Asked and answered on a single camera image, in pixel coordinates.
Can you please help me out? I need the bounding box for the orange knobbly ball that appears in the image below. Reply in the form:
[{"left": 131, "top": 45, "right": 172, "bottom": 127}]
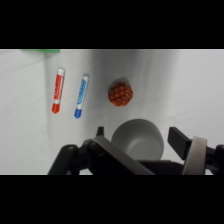
[{"left": 107, "top": 81, "right": 134, "bottom": 107}]

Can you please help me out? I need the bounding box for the red marker pen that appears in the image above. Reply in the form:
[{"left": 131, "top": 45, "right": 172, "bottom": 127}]
[{"left": 51, "top": 67, "right": 67, "bottom": 115}]

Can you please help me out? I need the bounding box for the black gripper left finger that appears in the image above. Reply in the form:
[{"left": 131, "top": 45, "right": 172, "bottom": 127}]
[{"left": 48, "top": 125, "right": 156, "bottom": 175}]

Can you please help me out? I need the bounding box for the grey round plate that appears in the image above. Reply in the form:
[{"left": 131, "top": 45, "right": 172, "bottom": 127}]
[{"left": 110, "top": 118, "right": 166, "bottom": 162}]

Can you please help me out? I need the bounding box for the blue marker pen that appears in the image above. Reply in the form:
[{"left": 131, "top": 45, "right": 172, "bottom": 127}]
[{"left": 73, "top": 74, "right": 90, "bottom": 119}]

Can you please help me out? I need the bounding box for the green triangle block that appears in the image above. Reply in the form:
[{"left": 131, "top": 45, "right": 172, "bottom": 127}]
[{"left": 19, "top": 49, "right": 61, "bottom": 55}]

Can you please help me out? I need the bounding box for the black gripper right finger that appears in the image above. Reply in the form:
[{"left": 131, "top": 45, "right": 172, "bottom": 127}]
[{"left": 167, "top": 126, "right": 224, "bottom": 175}]

